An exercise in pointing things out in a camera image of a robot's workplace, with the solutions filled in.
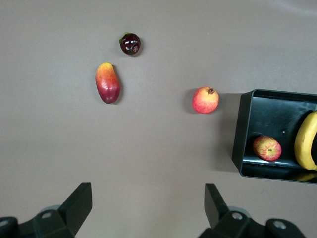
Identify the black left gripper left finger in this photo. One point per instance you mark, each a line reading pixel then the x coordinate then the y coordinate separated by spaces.
pixel 67 218

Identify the black plastic box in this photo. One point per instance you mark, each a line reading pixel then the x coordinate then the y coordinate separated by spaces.
pixel 270 116

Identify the red pomegranate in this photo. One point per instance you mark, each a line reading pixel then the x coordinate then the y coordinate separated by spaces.
pixel 205 101

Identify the dark purple mangosteen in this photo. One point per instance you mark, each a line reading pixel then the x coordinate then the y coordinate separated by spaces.
pixel 130 44

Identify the red yellow mango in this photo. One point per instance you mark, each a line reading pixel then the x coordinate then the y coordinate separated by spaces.
pixel 107 84

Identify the yellow banana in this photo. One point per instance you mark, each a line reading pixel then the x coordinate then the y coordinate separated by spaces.
pixel 304 138

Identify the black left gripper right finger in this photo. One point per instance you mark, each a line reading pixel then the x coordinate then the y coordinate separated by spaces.
pixel 223 223

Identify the red yellow apple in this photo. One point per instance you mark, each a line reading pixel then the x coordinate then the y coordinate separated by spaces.
pixel 267 148

